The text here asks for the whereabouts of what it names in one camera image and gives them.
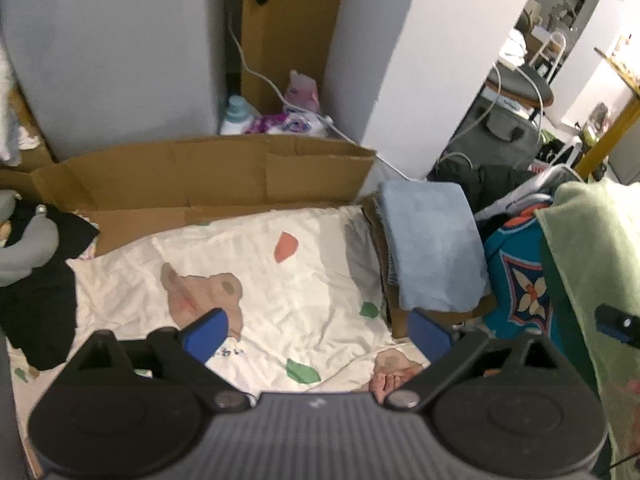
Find black bag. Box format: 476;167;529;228
427;162;538;213

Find brown folded garment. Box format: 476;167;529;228
361;196;497;338

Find grey upright panel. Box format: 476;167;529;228
0;0;228;163

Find blue patterned blanket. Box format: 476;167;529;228
482;202;561;341

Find black crumpled garment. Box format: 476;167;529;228
0;205;101;372

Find green cloth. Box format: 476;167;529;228
535;177;640;480

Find flat cardboard sheet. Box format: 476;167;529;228
0;134;378;257

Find pink plastic bag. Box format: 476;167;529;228
285;70;321;113

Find bear print bedsheet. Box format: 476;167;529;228
10;205;431;466

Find white cloth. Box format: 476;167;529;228
497;27;528;68

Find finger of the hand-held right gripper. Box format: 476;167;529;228
595;304;640;351

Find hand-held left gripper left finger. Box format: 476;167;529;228
62;307;251;412

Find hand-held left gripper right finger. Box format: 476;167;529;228
382;307;571;412

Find purple white refill pouch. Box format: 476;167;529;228
245;109;328;137

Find white cable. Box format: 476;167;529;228
227;12;426;182
435;62;501;166

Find tall cardboard box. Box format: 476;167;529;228
241;0;351;116

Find detergent bottle with blue cap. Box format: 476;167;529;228
219;95;252;136

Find grey bag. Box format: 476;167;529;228
440;107;541;171

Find yellow pole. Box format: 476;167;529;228
572;47;640;181

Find light grey garment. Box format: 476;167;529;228
0;189;61;288

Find blue denim pants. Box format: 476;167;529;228
375;180;493;313

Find person's foot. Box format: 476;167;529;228
369;365;426;405

